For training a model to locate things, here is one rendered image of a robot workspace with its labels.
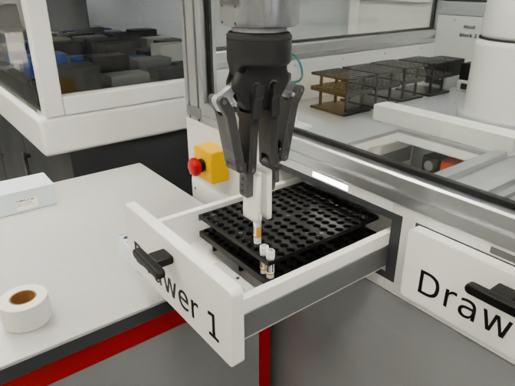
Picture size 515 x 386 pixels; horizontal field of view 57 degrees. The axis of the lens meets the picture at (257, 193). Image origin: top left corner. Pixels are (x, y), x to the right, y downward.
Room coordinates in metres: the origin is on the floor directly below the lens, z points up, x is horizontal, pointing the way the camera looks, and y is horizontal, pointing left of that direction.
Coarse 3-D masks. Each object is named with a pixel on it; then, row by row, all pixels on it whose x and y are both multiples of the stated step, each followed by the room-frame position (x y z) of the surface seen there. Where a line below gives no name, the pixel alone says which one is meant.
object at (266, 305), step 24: (168, 216) 0.68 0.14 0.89; (192, 216) 0.70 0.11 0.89; (384, 216) 0.70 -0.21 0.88; (192, 240) 0.70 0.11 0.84; (360, 240) 0.60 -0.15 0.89; (384, 240) 0.62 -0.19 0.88; (312, 264) 0.54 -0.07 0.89; (336, 264) 0.56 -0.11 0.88; (360, 264) 0.59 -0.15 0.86; (384, 264) 0.62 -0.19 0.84; (264, 288) 0.49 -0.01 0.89; (288, 288) 0.51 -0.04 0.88; (312, 288) 0.53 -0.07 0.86; (336, 288) 0.56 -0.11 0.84; (264, 312) 0.48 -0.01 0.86; (288, 312) 0.50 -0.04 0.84
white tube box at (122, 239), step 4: (116, 236) 0.79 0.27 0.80; (120, 236) 0.79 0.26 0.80; (124, 236) 0.79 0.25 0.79; (120, 240) 0.77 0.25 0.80; (124, 240) 0.78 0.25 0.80; (120, 244) 0.78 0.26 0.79; (124, 244) 0.76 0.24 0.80; (120, 248) 0.78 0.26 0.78; (124, 248) 0.76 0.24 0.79; (128, 248) 0.74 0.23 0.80; (120, 252) 0.78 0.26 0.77; (124, 252) 0.76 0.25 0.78; (128, 252) 0.75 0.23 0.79; (124, 256) 0.77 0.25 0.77; (128, 256) 0.75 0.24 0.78; (128, 260) 0.75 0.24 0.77
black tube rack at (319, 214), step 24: (288, 192) 0.76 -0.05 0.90; (312, 192) 0.76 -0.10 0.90; (216, 216) 0.67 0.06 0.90; (240, 216) 0.67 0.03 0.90; (288, 216) 0.67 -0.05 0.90; (312, 216) 0.68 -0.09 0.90; (336, 216) 0.67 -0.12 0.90; (360, 216) 0.67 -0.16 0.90; (216, 240) 0.64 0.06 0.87; (264, 240) 0.59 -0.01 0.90; (288, 240) 0.59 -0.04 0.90; (312, 240) 0.60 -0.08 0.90; (336, 240) 0.64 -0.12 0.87; (240, 264) 0.59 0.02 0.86; (288, 264) 0.58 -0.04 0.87
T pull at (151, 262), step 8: (136, 248) 0.55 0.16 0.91; (136, 256) 0.54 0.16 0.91; (144, 256) 0.53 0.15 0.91; (152, 256) 0.53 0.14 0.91; (160, 256) 0.53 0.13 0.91; (168, 256) 0.53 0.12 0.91; (144, 264) 0.52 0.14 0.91; (152, 264) 0.51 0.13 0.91; (160, 264) 0.52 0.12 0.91; (168, 264) 0.53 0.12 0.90; (152, 272) 0.51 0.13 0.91; (160, 272) 0.50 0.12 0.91
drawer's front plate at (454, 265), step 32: (416, 256) 0.57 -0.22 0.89; (448, 256) 0.53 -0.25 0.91; (480, 256) 0.51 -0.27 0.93; (416, 288) 0.56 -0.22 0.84; (448, 288) 0.52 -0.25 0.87; (512, 288) 0.46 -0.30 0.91; (448, 320) 0.52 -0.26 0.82; (480, 320) 0.49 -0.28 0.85; (512, 320) 0.46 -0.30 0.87; (512, 352) 0.45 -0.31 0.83
